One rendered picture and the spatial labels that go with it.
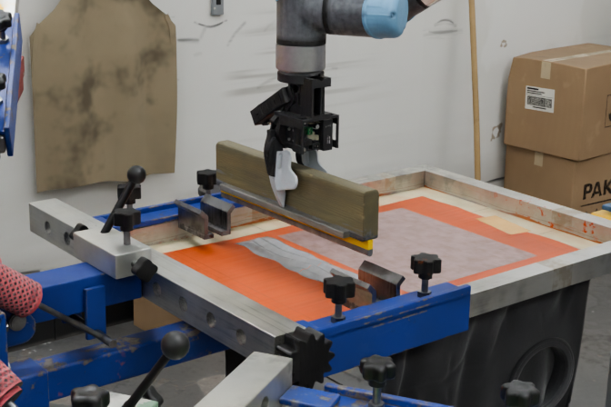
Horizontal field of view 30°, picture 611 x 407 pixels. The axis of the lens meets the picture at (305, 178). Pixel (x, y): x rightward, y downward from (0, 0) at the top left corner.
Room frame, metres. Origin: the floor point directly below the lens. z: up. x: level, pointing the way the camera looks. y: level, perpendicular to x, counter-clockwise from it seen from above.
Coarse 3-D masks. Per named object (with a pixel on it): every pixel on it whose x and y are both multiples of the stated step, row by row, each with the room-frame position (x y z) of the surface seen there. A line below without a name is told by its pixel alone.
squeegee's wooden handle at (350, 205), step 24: (216, 144) 1.86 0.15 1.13; (240, 144) 1.84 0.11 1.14; (216, 168) 1.86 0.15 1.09; (240, 168) 1.80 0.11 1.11; (264, 168) 1.75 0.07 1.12; (312, 168) 1.69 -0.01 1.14; (264, 192) 1.75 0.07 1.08; (288, 192) 1.70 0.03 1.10; (312, 192) 1.66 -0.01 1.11; (336, 192) 1.61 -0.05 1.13; (360, 192) 1.57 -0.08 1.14; (336, 216) 1.61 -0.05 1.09; (360, 216) 1.57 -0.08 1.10; (360, 240) 1.57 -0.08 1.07
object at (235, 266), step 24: (384, 216) 2.05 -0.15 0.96; (408, 216) 2.05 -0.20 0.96; (432, 216) 2.05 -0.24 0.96; (456, 216) 2.06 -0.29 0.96; (480, 216) 2.06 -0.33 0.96; (240, 240) 1.89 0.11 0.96; (288, 240) 1.90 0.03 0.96; (312, 240) 1.90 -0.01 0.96; (384, 240) 1.91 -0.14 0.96; (408, 240) 1.91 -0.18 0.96; (192, 264) 1.76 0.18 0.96; (216, 264) 1.77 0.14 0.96; (240, 264) 1.77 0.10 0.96; (264, 264) 1.77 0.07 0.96
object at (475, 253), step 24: (432, 240) 1.91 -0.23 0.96; (456, 240) 1.92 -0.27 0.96; (480, 240) 1.92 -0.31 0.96; (504, 240) 1.92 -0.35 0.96; (528, 240) 1.92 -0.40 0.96; (552, 240) 1.93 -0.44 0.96; (336, 264) 1.78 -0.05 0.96; (360, 264) 1.78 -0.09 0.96; (384, 264) 1.78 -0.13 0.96; (408, 264) 1.78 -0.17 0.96; (456, 264) 1.79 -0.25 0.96; (480, 264) 1.79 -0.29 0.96; (504, 264) 1.79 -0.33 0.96; (528, 264) 1.79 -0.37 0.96; (240, 288) 1.66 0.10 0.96; (264, 288) 1.66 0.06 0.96; (288, 288) 1.66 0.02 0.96; (312, 288) 1.67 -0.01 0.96; (408, 288) 1.67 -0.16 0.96; (288, 312) 1.57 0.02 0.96; (312, 312) 1.57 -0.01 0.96
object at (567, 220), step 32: (384, 192) 2.19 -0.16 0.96; (448, 192) 2.20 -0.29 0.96; (480, 192) 2.14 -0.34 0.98; (512, 192) 2.11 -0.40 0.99; (160, 224) 1.87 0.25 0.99; (544, 224) 2.01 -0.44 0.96; (576, 224) 1.95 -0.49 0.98; (608, 224) 1.91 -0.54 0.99; (576, 256) 1.74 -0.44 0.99; (608, 256) 1.76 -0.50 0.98; (480, 288) 1.59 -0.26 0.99; (512, 288) 1.62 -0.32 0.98; (544, 288) 1.67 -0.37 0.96
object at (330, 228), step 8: (224, 184) 1.82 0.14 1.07; (232, 192) 1.80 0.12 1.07; (240, 192) 1.78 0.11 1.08; (248, 192) 1.78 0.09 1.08; (248, 200) 1.76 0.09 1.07; (256, 200) 1.75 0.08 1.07; (264, 200) 1.74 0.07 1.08; (272, 208) 1.71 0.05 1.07; (280, 208) 1.70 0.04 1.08; (288, 208) 1.69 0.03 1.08; (288, 216) 1.68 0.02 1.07; (296, 216) 1.66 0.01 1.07; (304, 216) 1.65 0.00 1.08; (312, 216) 1.65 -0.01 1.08; (312, 224) 1.63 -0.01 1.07; (320, 224) 1.62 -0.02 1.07; (328, 224) 1.61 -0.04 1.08; (328, 232) 1.60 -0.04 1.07; (336, 232) 1.59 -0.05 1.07; (344, 232) 1.58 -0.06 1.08
